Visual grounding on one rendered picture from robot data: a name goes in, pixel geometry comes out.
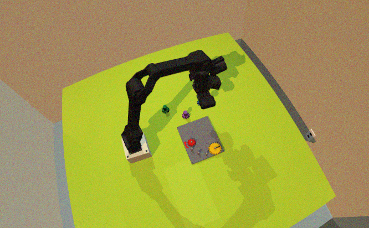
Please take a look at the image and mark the purple gear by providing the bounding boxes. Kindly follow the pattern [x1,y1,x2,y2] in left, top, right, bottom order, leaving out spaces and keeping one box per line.
[182,110,190,119]

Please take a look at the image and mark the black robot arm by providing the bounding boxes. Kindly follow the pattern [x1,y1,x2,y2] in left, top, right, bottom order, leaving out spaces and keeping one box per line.
[121,50,227,154]

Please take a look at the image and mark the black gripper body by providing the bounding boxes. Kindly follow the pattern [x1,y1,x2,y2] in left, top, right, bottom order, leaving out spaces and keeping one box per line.
[189,74,216,110]

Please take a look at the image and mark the yellow gear with black stripe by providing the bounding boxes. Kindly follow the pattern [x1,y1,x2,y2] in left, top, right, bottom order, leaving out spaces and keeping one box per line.
[208,143,222,156]

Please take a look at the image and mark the green gear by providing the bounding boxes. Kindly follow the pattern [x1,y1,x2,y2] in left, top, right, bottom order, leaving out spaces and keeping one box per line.
[162,105,169,113]

